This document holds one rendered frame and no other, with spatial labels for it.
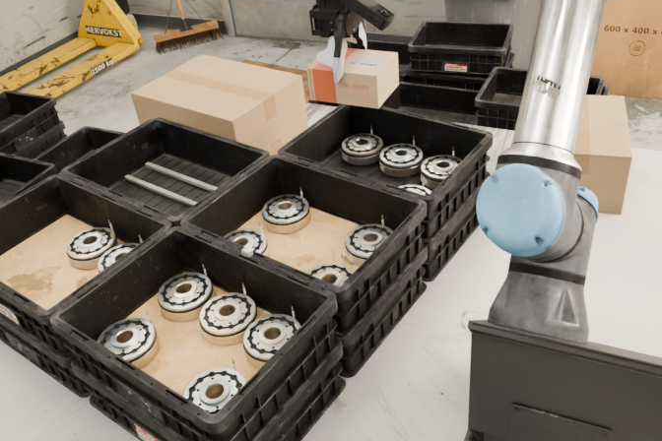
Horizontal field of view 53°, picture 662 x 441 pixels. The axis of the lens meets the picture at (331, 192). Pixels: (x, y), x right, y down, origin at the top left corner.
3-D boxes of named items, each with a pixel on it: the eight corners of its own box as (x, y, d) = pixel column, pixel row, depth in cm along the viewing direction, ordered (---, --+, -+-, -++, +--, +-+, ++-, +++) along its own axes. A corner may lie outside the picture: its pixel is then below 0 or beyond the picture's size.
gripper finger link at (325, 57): (316, 81, 138) (323, 37, 138) (342, 84, 136) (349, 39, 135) (309, 79, 135) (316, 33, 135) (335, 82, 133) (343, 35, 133)
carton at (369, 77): (399, 84, 145) (397, 52, 141) (378, 108, 137) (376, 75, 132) (333, 77, 152) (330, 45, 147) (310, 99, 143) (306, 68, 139)
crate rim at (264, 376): (342, 305, 110) (341, 295, 108) (217, 438, 91) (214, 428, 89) (178, 232, 131) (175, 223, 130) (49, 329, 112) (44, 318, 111)
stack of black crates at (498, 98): (589, 180, 262) (605, 77, 237) (577, 223, 241) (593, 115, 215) (490, 164, 279) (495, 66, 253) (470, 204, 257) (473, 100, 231)
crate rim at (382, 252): (430, 212, 129) (430, 202, 127) (342, 305, 110) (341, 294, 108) (275, 161, 150) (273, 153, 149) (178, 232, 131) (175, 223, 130)
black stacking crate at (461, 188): (493, 177, 153) (495, 135, 147) (430, 248, 134) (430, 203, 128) (353, 139, 174) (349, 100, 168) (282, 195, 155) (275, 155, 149)
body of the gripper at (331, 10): (327, 26, 142) (321, -32, 136) (364, 28, 139) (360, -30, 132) (311, 38, 137) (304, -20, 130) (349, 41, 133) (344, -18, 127)
